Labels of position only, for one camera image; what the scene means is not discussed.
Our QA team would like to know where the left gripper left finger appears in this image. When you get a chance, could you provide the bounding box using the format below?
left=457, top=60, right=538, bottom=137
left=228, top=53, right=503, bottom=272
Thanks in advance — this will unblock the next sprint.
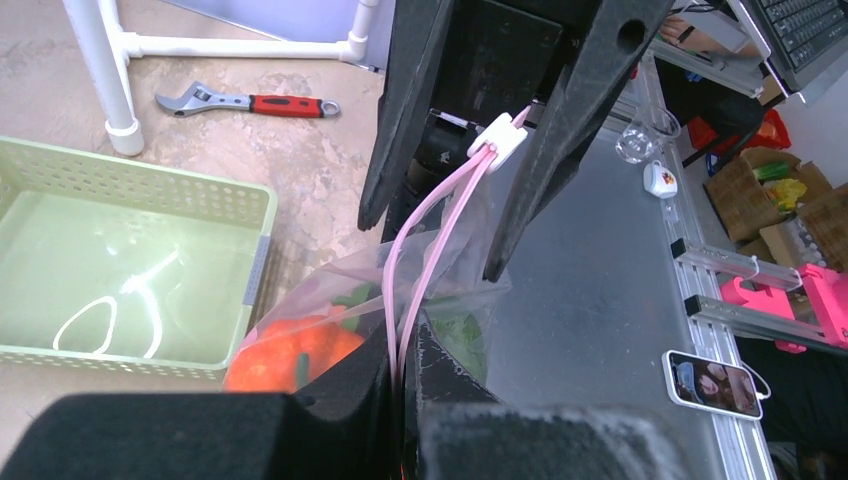
left=1, top=330, right=394, bottom=479

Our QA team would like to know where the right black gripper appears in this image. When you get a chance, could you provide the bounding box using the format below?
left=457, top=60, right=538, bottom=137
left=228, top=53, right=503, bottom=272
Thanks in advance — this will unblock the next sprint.
left=357, top=0, right=672, bottom=282

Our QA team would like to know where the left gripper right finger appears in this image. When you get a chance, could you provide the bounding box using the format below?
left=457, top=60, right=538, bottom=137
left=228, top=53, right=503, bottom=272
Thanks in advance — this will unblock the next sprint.
left=402, top=317, right=689, bottom=479

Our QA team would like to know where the green orange mango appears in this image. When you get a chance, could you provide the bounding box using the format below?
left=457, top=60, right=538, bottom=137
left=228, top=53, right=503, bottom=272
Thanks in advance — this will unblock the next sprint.
left=425, top=311, right=488, bottom=384

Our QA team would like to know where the small orange pumpkin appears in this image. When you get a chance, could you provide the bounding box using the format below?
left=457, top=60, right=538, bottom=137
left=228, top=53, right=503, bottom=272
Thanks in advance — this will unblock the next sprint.
left=224, top=315, right=363, bottom=393

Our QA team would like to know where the clear pink zip bag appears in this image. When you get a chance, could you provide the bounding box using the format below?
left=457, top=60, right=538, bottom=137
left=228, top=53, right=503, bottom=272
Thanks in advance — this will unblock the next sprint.
left=235, top=113, right=528, bottom=382

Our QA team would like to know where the green plastic basket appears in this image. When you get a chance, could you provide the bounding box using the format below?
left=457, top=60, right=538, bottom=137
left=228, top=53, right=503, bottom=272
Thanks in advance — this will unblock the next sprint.
left=1, top=137, right=278, bottom=381

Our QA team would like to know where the white printed mug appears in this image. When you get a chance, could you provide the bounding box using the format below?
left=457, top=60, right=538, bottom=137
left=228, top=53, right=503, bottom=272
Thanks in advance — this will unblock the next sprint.
left=643, top=160, right=679, bottom=200

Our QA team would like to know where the white smartphone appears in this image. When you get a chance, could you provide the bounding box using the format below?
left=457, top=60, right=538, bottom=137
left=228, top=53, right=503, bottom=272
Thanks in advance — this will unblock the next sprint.
left=661, top=350, right=770, bottom=421

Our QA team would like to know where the black keyboard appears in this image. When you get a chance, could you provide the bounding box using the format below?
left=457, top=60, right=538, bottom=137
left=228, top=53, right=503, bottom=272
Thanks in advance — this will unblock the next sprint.
left=728, top=0, right=847, bottom=105

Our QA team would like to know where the cardboard box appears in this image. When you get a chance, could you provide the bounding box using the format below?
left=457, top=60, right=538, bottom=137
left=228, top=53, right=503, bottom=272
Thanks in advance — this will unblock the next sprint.
left=704, top=147, right=847, bottom=272

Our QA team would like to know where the metal adjustable wrench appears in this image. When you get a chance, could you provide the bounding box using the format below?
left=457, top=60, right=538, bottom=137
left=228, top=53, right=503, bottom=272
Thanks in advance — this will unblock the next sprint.
left=155, top=81, right=341, bottom=119

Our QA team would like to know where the pink plastic part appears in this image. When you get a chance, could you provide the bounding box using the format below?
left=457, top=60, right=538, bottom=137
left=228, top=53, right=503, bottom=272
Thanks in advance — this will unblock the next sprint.
left=720, top=258, right=847, bottom=354

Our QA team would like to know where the aluminium rail frame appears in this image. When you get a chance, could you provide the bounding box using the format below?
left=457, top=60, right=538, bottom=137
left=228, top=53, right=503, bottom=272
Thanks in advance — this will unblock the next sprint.
left=635, top=52, right=848, bottom=480

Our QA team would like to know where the white pipe frame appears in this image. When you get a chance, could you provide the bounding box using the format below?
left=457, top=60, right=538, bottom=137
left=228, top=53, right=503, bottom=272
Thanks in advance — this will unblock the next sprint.
left=60, top=0, right=383, bottom=159

